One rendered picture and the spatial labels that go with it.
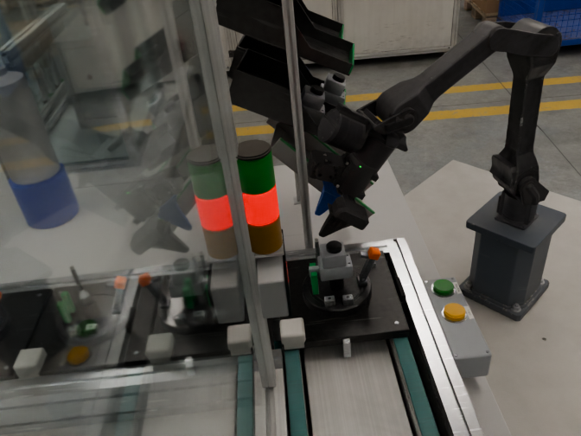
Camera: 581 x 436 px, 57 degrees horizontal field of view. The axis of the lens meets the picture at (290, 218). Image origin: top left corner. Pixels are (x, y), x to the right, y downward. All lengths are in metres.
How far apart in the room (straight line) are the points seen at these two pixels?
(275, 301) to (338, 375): 0.31
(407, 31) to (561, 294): 3.97
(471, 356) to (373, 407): 0.19
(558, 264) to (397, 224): 0.40
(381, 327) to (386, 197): 0.62
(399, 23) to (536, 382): 4.19
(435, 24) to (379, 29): 0.48
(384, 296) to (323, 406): 0.25
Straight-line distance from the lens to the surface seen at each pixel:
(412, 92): 0.89
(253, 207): 0.71
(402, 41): 5.09
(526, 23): 1.00
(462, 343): 1.04
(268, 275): 0.75
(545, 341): 1.23
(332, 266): 1.03
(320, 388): 1.02
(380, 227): 1.46
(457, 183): 1.66
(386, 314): 1.06
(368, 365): 1.05
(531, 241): 1.13
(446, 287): 1.13
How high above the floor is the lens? 1.73
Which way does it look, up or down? 35 degrees down
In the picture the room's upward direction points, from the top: 6 degrees counter-clockwise
